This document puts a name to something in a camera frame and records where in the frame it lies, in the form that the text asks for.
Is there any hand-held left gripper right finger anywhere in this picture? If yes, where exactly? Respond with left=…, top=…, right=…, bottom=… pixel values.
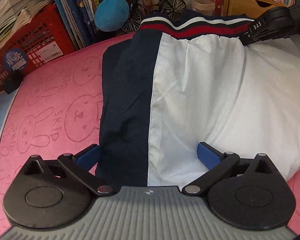
left=182, top=141, right=279, bottom=195

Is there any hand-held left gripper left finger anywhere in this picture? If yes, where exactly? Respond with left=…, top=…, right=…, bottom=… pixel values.
left=22, top=144, right=117, bottom=197

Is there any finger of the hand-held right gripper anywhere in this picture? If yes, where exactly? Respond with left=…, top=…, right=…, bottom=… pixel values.
left=240, top=6, right=297, bottom=47

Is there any navy and white jacket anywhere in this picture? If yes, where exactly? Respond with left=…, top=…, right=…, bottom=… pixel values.
left=96, top=9, right=300, bottom=188

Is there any wooden drawer box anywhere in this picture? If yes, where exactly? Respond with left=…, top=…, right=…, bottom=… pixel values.
left=224, top=0, right=290, bottom=18

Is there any pink rabbit print blanket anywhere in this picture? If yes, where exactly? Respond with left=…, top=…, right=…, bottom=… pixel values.
left=0, top=31, right=300, bottom=238

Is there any clear plastic jar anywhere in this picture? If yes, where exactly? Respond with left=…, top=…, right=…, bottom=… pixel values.
left=192, top=0, right=215, bottom=17

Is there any light blue booklet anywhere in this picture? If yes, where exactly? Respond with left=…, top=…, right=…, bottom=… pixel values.
left=0, top=87, right=22, bottom=146

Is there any black model bicycle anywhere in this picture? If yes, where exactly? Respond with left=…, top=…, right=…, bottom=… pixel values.
left=121, top=0, right=188, bottom=33

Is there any red plastic crate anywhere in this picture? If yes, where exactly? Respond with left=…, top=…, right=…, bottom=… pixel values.
left=0, top=4, right=77, bottom=87

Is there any blue plush ball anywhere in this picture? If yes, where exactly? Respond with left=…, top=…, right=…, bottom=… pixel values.
left=94, top=0, right=130, bottom=32

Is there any row of books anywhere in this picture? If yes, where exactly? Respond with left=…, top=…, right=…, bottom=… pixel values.
left=49, top=0, right=230, bottom=50

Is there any stack of magazines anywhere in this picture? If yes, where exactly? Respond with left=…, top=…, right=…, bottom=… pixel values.
left=0, top=0, right=54, bottom=55

